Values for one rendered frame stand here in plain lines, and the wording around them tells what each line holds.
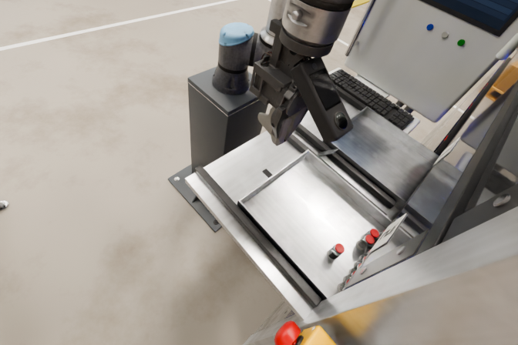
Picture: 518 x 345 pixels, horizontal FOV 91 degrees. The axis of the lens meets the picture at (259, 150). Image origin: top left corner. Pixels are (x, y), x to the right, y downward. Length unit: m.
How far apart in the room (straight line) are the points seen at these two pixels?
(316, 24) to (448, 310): 0.29
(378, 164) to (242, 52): 0.58
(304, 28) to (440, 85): 1.00
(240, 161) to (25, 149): 1.63
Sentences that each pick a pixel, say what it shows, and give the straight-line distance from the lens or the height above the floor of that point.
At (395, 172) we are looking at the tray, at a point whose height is 0.88.
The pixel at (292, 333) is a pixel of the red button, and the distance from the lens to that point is 0.44.
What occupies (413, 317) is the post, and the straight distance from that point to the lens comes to 0.32.
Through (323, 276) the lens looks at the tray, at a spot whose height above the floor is 0.88.
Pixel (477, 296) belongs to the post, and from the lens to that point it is 0.26.
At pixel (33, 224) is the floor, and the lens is 1.79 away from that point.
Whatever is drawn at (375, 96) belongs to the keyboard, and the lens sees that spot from 1.24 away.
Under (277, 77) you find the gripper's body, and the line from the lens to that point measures 0.38.
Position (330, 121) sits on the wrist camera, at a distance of 0.35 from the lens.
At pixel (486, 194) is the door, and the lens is 0.38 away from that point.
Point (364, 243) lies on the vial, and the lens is 0.65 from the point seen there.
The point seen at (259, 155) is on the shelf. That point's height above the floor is 0.88.
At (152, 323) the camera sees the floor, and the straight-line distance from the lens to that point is 1.46.
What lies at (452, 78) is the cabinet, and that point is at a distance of 1.26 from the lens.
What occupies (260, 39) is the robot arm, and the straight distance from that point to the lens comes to 0.94.
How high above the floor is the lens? 1.44
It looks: 50 degrees down
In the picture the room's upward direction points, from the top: 16 degrees clockwise
